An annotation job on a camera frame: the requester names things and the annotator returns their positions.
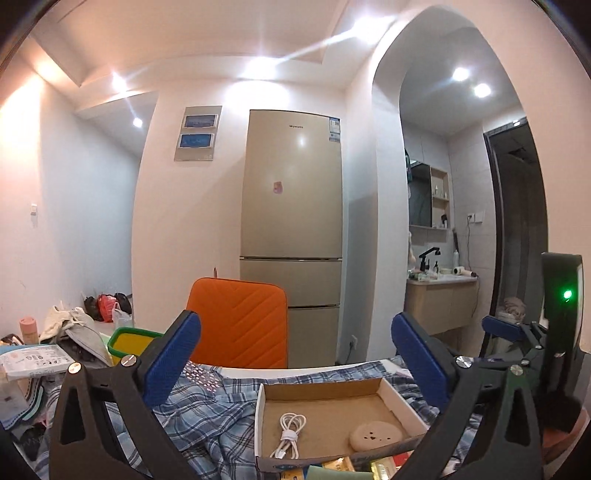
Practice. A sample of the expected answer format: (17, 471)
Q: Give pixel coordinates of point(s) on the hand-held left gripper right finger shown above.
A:
(415, 355)

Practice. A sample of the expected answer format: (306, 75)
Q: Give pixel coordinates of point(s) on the blue white fridge label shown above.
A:
(334, 129)

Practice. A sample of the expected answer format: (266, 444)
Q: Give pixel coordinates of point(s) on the dark door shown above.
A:
(517, 217)

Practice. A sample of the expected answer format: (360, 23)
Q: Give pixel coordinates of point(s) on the white wall socket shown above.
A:
(475, 217)

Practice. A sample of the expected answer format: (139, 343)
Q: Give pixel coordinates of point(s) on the cardboard box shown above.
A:
(323, 410)

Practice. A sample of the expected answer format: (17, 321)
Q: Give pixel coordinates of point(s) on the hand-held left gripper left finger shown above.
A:
(171, 364)

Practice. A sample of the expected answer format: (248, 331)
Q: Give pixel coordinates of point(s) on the pink cup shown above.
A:
(28, 330)

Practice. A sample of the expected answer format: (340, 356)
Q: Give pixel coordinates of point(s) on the black faucet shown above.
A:
(427, 258)

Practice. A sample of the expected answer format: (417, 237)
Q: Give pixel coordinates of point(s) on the yellow biscuit box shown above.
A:
(383, 470)

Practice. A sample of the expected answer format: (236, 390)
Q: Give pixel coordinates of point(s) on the white clothing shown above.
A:
(57, 321)

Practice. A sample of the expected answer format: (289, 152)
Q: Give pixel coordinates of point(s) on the blue plaid blanket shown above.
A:
(221, 420)

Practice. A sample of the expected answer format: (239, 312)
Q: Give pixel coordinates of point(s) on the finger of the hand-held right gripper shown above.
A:
(501, 327)

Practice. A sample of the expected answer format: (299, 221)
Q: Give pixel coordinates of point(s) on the green notepad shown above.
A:
(323, 473)

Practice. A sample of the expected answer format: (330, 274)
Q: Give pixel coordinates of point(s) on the low wall outlet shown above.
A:
(352, 344)

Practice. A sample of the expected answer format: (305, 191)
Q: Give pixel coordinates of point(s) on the white plastic bag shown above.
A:
(122, 319)

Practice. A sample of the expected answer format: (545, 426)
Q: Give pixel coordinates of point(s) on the yellow bin with green rim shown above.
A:
(131, 344)

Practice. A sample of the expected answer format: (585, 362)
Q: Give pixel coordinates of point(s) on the recessed ceiling light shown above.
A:
(481, 90)
(461, 74)

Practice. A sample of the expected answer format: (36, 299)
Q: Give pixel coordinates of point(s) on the orange chair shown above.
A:
(240, 318)

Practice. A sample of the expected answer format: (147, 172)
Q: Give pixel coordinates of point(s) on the pink white patterned cloth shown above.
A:
(203, 376)

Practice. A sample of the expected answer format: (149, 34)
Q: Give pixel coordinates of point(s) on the grey cloth bag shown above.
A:
(90, 344)

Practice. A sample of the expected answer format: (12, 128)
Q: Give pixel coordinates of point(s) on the white hair dryer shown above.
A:
(461, 271)

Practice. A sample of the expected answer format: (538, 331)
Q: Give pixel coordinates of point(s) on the mirror cabinet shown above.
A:
(422, 196)

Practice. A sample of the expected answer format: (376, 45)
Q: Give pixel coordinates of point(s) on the white printed packet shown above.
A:
(32, 361)

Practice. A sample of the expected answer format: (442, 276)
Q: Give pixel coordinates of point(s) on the dark cloth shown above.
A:
(30, 406)

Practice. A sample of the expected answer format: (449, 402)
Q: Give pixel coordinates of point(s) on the red plastic bag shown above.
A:
(107, 308)

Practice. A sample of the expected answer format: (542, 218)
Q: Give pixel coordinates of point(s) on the grey wall panel box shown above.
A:
(196, 134)

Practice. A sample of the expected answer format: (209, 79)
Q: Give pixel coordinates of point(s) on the pink fridge sticker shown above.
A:
(277, 187)

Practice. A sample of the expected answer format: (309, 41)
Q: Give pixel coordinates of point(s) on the trash bin with liner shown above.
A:
(511, 310)

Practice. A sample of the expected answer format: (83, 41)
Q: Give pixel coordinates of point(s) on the round beige puff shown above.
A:
(375, 436)

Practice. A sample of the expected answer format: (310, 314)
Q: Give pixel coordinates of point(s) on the wooden vanity cabinet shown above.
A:
(438, 304)

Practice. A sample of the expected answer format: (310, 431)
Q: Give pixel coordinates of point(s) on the beige refrigerator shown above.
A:
(291, 207)

